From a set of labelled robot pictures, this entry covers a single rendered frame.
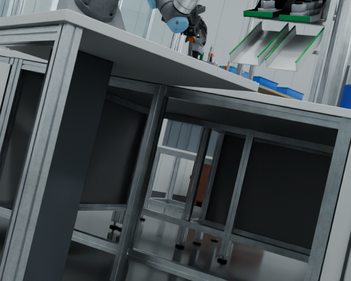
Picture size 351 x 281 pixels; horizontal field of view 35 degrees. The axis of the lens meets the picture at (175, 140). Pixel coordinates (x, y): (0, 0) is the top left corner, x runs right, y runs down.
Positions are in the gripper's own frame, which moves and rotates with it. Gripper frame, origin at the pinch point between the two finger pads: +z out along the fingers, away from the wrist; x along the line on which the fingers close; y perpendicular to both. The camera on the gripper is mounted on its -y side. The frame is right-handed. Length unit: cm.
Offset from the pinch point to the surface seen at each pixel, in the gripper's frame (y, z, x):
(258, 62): 11.6, -4.0, 31.5
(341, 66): -78, 75, 45
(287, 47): -3.8, -0.1, 38.4
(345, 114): 35, -8, 71
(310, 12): -13.8, -10.8, 45.2
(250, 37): -4.5, -2.0, 22.4
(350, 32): -95, 64, 45
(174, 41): -8.5, 9.8, -17.6
